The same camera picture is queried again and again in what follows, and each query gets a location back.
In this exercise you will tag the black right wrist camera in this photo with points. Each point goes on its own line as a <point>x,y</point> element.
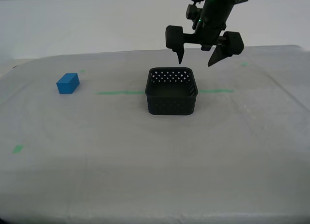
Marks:
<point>191,11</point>

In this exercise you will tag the long green tape strip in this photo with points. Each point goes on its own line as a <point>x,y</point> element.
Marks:
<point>116,92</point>

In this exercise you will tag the blue rectangular block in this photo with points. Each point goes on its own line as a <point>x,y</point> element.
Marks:
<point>67,85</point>

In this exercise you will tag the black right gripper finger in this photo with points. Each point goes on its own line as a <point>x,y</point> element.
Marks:
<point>232,43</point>
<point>174,37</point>

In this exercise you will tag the grey plastic table cover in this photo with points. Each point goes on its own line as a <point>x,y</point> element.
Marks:
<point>155,149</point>

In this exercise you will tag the black perforated plastic basket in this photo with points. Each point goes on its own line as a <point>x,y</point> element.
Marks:
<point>170,105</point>

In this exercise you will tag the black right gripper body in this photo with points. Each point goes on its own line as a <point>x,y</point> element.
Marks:
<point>215,16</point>

